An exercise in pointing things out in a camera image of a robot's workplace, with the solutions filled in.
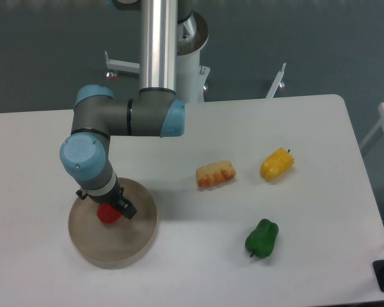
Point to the red bell pepper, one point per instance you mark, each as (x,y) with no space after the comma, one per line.
(107,214)

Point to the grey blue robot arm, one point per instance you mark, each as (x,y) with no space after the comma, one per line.
(156,112)

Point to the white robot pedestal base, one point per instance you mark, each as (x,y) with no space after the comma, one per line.
(191,76)

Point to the green bell pepper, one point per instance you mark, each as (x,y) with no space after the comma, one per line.
(261,240)

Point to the orange bread piece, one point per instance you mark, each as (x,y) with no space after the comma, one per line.
(215,173)

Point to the beige round plate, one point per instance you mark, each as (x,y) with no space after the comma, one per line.
(119,244)

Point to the yellow bell pepper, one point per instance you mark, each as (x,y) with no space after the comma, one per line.
(277,164)

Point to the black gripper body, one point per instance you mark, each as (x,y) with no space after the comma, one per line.
(112,197)

